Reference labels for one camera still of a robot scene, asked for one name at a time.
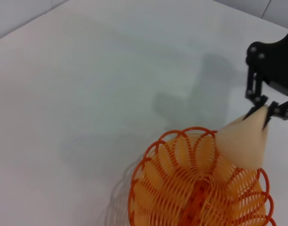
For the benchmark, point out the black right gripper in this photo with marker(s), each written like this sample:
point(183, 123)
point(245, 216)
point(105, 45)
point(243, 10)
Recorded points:
point(280, 63)

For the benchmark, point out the orange plastic woven basket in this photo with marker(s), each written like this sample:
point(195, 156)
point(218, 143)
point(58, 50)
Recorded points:
point(193, 188)

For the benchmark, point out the pale orange foam bun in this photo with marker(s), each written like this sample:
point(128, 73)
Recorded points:
point(242, 141)

